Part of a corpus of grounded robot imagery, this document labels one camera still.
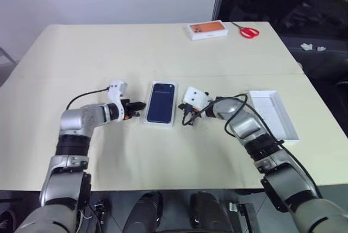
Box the black metal bracket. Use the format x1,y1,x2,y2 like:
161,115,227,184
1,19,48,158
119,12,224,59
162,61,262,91
228,202,258,233

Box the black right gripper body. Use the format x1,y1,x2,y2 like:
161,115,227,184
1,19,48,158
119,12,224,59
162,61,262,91
187,104,203,119

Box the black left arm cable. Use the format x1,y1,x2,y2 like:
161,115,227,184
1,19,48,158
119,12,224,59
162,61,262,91
66,87,111,110

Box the white box with orange phone print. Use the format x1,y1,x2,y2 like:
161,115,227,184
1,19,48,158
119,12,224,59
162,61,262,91
187,21,229,42

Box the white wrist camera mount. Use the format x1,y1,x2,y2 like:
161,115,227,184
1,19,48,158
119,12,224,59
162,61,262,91
107,79,129,123
181,86,213,110

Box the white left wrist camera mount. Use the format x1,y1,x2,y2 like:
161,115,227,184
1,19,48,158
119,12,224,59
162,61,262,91
107,79,129,123

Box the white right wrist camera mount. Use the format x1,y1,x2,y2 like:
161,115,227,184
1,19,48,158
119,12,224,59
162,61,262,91
181,86,213,110

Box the red handled scissors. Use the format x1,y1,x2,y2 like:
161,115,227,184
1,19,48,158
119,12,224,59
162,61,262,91
231,21,260,39

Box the dark rounded shape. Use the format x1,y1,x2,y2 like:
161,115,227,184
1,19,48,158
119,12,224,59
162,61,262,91
189,191,233,233
121,191,164,233

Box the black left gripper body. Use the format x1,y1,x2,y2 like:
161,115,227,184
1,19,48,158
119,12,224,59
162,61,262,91
120,98,134,121

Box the grey metal frame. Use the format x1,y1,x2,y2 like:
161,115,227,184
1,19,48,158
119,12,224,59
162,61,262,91
0,46,16,68

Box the dark blue smartphone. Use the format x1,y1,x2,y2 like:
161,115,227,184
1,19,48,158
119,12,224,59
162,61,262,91
146,83,175,123

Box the white box lid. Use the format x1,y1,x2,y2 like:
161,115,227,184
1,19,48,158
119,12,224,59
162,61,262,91
248,89,300,146

